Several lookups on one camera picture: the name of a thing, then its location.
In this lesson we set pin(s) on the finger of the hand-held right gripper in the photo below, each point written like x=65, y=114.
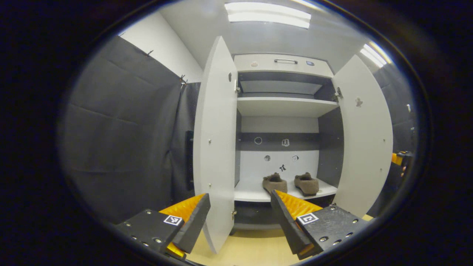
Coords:
x=396, y=159

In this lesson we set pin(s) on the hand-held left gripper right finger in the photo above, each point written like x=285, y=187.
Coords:
x=288, y=225

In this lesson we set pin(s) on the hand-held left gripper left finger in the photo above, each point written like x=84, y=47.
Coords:
x=192, y=227

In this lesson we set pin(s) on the white shoe cabinet door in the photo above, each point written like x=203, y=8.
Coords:
x=216, y=147
x=366, y=147

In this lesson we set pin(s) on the brown fuzzy shoe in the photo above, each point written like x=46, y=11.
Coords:
x=307, y=184
x=274, y=183

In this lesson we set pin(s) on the small ceiling light panel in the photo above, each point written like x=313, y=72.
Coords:
x=375, y=54

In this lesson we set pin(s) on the black backdrop cloth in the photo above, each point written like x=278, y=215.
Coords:
x=125, y=140

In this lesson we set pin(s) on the large ceiling light panel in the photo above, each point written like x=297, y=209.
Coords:
x=268, y=14

